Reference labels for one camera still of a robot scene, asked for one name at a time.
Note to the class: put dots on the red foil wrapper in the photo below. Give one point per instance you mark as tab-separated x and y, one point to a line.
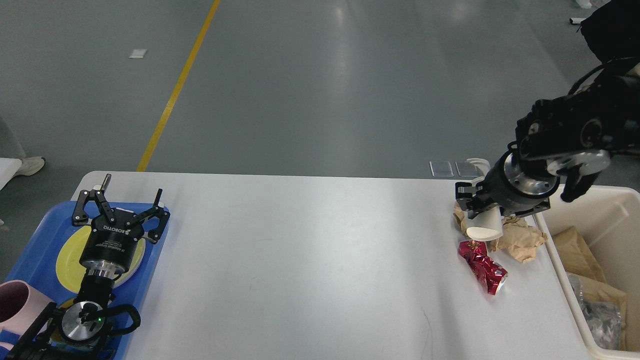
488	272

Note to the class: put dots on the blue plastic tray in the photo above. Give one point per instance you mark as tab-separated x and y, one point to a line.
36	264

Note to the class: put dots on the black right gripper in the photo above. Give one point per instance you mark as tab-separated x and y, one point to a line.
507	189

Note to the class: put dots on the white shoe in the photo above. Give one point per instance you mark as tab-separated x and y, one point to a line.
30	166

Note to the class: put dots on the clear plastic wrap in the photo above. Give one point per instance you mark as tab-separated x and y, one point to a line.
602	320

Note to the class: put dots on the white paper cup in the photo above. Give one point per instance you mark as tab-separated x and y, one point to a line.
486	226

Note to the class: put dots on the cream plastic bin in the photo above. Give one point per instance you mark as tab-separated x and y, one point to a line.
608	218

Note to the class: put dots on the beige napkin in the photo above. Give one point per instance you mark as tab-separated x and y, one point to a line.
460	217
519	239

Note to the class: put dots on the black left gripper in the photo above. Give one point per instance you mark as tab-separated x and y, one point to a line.
112	245

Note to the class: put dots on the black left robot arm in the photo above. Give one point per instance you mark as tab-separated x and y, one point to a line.
89	326

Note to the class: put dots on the yellow plastic plate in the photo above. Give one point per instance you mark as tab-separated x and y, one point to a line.
68	269

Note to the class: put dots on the pink ribbed mug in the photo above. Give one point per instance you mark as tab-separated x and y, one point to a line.
20	305

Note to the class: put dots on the white desk frame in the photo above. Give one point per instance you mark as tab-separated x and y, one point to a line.
576	20

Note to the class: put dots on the brown paper bag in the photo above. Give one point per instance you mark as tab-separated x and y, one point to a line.
576	256
600	295

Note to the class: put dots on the floor outlet plates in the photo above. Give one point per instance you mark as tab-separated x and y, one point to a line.
456	169

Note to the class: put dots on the black jacket on chair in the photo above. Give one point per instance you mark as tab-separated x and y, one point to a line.
613	31

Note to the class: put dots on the brown paper bag in bin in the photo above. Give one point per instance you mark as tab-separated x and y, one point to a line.
576	256

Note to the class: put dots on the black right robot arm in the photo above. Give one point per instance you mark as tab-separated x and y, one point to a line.
562	142

